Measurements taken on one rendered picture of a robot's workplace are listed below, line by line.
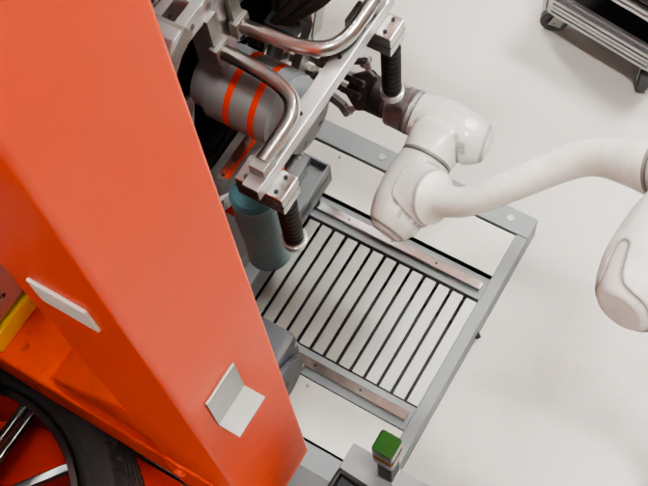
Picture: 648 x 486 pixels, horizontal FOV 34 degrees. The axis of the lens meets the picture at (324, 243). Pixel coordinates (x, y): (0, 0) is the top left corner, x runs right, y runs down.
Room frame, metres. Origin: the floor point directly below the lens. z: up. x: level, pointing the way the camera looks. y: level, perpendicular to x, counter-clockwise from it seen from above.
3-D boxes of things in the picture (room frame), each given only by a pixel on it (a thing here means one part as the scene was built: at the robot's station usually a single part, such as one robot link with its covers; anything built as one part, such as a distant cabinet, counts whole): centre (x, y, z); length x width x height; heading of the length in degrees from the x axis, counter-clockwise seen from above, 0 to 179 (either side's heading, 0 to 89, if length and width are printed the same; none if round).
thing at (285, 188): (0.81, 0.07, 0.93); 0.09 x 0.05 x 0.05; 50
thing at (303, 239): (0.79, 0.05, 0.83); 0.04 x 0.04 x 0.16
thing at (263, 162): (0.92, 0.09, 1.03); 0.19 x 0.18 x 0.11; 50
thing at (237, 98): (1.03, 0.07, 0.85); 0.21 x 0.14 x 0.14; 50
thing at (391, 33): (1.08, -0.15, 0.93); 0.09 x 0.05 x 0.05; 50
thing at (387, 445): (0.44, -0.05, 0.64); 0.04 x 0.04 x 0.04; 50
